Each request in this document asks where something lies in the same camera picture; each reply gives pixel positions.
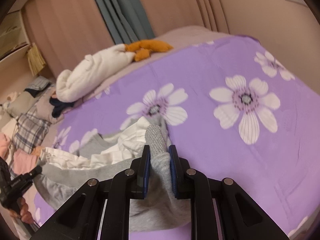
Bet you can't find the grey New York sweatshirt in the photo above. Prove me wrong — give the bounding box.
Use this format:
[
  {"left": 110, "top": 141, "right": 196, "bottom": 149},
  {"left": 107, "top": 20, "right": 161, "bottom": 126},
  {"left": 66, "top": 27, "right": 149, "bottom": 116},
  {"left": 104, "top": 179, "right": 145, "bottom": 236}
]
[{"left": 34, "top": 114, "right": 190, "bottom": 231}]

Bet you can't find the person left hand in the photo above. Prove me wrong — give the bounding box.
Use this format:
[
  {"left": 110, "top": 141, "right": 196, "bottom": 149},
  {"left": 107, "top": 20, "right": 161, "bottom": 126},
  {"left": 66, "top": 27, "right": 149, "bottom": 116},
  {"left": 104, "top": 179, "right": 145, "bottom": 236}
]
[{"left": 9, "top": 197, "right": 34, "bottom": 224}]

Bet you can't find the folded pink garment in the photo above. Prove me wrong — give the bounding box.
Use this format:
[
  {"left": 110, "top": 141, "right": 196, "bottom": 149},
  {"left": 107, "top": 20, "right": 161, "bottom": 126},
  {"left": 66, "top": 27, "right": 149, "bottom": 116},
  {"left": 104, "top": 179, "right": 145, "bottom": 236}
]
[{"left": 1, "top": 133, "right": 38, "bottom": 178}]

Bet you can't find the folded orange garment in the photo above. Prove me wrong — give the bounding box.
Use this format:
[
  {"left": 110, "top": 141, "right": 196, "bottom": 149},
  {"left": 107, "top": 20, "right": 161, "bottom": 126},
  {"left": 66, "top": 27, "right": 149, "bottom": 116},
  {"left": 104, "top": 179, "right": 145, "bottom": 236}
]
[{"left": 31, "top": 146, "right": 46, "bottom": 157}]

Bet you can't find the plaid grey pillow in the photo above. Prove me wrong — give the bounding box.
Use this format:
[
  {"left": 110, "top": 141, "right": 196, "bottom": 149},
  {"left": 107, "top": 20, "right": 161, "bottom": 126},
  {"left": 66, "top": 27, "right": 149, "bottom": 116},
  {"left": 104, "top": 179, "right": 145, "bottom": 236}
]
[{"left": 12, "top": 106, "right": 51, "bottom": 154}]

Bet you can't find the beige cushion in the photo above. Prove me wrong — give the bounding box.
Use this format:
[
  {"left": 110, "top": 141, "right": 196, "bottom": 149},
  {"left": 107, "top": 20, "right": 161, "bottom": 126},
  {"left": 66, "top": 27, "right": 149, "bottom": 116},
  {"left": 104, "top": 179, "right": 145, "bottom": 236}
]
[{"left": 7, "top": 91, "right": 38, "bottom": 118}]

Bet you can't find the taupe pillow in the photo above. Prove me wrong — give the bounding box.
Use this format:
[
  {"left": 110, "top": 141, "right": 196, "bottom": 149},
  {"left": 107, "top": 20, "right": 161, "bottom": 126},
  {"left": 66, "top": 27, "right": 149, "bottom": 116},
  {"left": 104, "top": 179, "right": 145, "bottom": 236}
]
[{"left": 35, "top": 85, "right": 64, "bottom": 124}]

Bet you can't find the dark navy garment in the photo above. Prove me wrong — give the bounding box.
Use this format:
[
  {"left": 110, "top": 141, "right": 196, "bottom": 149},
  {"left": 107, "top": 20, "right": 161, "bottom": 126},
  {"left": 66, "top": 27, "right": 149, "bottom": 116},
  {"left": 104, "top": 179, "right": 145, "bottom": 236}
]
[{"left": 49, "top": 97, "right": 75, "bottom": 118}]

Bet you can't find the striped grey pillow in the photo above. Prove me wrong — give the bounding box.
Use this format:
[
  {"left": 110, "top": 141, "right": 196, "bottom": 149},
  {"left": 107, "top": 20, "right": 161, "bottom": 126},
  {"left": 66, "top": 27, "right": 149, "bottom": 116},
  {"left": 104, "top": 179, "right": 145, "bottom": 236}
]
[{"left": 24, "top": 76, "right": 51, "bottom": 98}]

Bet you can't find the purple floral bed sheet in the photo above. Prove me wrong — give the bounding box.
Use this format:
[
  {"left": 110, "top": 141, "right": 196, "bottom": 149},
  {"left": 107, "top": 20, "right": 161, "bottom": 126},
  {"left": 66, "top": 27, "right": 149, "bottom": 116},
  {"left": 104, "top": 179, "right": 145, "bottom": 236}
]
[{"left": 35, "top": 36, "right": 319, "bottom": 238}]

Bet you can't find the pink curtain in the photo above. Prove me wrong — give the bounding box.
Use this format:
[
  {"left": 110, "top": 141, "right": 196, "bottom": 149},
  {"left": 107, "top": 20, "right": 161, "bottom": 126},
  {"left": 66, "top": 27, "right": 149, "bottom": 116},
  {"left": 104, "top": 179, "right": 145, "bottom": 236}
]
[{"left": 22, "top": 0, "right": 229, "bottom": 76}]

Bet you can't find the teal curtain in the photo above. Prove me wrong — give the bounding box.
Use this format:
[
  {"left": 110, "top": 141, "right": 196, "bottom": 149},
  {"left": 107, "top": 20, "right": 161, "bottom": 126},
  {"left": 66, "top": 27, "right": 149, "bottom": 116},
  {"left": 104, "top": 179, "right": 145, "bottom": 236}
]
[{"left": 95, "top": 0, "right": 155, "bottom": 44}]

